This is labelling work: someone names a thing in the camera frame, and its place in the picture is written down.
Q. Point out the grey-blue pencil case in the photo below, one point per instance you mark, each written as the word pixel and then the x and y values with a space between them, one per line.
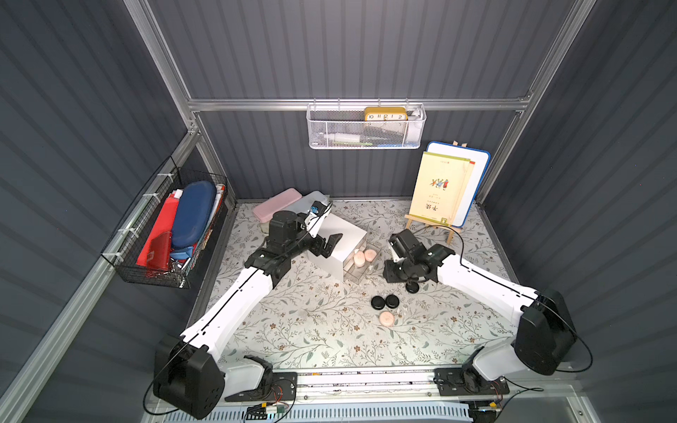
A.
pixel 304 204

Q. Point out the red folder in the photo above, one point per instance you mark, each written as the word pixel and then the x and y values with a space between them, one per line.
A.
pixel 155 254

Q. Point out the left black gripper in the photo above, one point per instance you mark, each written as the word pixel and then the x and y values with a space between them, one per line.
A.
pixel 322 243

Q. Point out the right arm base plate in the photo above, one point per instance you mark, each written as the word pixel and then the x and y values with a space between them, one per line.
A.
pixel 457 382

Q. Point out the blue-framed whiteboard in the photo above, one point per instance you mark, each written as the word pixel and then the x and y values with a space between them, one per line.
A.
pixel 480 160

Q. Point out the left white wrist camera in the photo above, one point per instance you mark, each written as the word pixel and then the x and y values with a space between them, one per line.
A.
pixel 317 213

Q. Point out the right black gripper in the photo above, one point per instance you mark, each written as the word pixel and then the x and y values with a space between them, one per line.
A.
pixel 398 270

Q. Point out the navy blue case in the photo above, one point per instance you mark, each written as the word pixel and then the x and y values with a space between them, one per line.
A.
pixel 193 213

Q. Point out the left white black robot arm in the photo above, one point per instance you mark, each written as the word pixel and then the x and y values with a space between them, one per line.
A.
pixel 186 371

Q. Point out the yellow booklet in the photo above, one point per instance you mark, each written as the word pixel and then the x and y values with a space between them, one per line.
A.
pixel 440 187

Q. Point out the pink earphone case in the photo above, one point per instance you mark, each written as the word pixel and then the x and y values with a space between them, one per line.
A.
pixel 370 255
pixel 359 259
pixel 386 319

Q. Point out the yellow clock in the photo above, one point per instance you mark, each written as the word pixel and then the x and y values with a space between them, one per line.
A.
pixel 385 114

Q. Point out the wooden easel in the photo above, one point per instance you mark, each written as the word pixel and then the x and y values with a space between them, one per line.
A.
pixel 433 222

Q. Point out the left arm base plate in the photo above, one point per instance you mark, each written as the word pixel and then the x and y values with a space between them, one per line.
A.
pixel 277 386

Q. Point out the white drawer cabinet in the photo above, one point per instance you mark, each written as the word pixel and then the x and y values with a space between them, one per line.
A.
pixel 342 259

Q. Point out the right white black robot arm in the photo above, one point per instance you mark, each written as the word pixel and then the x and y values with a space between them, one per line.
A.
pixel 545 331

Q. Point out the black earphone case right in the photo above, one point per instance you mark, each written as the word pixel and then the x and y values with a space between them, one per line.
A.
pixel 412 287

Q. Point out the black wire side basket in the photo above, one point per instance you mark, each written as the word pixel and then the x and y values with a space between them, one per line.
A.
pixel 131 235

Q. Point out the pink pencil case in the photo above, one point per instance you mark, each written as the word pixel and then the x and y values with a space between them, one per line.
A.
pixel 265 211

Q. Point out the black earphone case middle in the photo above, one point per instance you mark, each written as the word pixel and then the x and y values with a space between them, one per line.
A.
pixel 392 301

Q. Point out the black earphone case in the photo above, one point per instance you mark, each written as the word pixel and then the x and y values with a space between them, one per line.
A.
pixel 392 301
pixel 412 287
pixel 378 302

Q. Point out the black earphone case left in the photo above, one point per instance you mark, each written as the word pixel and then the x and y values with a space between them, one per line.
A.
pixel 378 302

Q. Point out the white wire wall basket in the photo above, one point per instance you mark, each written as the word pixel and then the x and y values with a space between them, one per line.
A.
pixel 341 126

